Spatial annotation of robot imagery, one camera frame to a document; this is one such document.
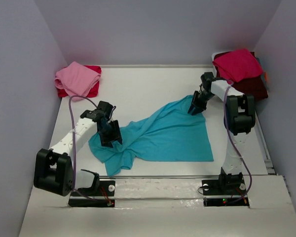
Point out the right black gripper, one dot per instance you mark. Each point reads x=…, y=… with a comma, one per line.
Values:
x=199, y=101

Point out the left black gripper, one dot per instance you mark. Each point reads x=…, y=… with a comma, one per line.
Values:
x=109, y=133

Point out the turquoise t shirt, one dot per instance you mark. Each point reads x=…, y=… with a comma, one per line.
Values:
x=169, y=135

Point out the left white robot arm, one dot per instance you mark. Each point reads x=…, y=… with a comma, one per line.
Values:
x=55, y=168

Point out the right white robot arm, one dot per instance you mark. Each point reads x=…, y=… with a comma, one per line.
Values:
x=239, y=118

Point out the red folded t shirt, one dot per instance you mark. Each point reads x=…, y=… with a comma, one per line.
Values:
x=92, y=86

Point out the magenta t shirt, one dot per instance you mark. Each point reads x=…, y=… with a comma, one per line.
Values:
x=238, y=65

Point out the dark red t shirt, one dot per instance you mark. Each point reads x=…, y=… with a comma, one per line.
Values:
x=243, y=70

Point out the pink folded t shirt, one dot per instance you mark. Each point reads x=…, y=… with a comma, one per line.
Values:
x=75, y=80

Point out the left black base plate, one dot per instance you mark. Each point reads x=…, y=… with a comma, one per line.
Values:
x=102, y=197

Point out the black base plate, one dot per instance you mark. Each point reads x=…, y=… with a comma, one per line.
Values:
x=102, y=197
x=217, y=195

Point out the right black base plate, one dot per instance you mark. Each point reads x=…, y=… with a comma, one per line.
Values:
x=217, y=195

